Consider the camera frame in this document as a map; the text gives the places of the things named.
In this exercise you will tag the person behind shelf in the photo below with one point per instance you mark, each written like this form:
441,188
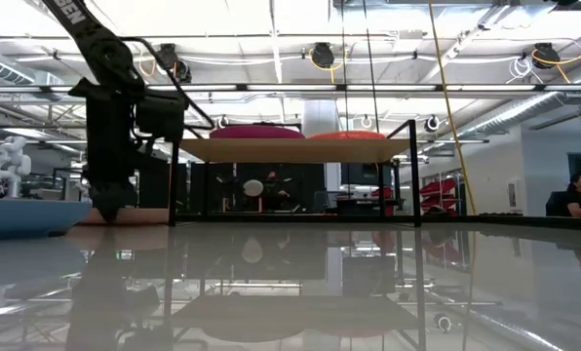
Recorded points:
273,192

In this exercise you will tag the red storage bin rack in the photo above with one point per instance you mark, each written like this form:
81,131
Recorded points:
439,192

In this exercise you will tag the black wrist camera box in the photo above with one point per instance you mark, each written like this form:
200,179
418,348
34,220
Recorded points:
160,114

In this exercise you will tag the black frame wooden shelf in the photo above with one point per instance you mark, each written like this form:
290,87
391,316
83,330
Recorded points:
295,150

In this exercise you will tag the blue bowl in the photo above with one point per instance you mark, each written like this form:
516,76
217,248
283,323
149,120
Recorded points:
27,217

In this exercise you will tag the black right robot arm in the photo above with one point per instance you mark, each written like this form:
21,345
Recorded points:
562,2

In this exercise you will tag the pink transparent plastic plate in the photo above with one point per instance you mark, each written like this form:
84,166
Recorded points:
347,135

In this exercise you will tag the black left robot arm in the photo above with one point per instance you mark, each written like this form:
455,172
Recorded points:
95,44

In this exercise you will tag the magenta plastic plate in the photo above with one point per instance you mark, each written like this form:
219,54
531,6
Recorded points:
256,132

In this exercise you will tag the white round background plate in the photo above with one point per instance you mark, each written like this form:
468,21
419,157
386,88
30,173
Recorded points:
253,187

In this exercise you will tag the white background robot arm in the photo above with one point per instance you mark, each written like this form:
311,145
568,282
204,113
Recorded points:
10,166

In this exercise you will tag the tan plastic plate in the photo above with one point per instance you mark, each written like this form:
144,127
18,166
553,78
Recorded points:
139,216

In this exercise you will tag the black office chair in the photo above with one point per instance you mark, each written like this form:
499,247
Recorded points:
556,204

